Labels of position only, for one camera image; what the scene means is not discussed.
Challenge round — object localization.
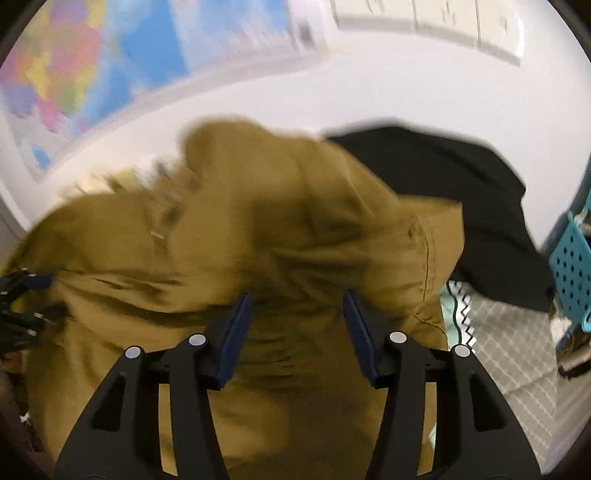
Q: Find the mustard brown garment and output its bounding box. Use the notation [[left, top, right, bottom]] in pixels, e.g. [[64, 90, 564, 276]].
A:
[[0, 117, 465, 480]]

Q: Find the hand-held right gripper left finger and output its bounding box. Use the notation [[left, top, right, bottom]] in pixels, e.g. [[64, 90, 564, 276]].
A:
[[54, 292, 254, 480]]

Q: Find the black garment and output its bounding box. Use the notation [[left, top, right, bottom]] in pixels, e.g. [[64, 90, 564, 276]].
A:
[[323, 126, 555, 315]]

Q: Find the yellow patterned bed sheet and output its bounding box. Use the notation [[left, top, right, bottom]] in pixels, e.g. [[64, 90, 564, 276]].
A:
[[429, 279, 573, 480]]

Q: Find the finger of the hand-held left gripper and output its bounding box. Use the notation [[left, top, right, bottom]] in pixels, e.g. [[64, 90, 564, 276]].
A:
[[0, 304, 70, 352], [0, 270, 56, 302]]

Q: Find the white wall socket panel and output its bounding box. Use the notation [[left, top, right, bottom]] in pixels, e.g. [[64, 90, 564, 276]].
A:
[[330, 0, 525, 65]]

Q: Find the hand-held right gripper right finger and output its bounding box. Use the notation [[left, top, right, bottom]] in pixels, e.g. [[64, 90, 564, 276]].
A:
[[342, 289, 541, 480]]

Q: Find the teal perforated plastic basket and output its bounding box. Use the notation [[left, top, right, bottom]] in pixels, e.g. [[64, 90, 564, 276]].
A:
[[547, 210, 591, 333]]

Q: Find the world map wall poster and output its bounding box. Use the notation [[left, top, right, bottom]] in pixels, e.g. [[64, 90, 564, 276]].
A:
[[0, 0, 333, 183]]

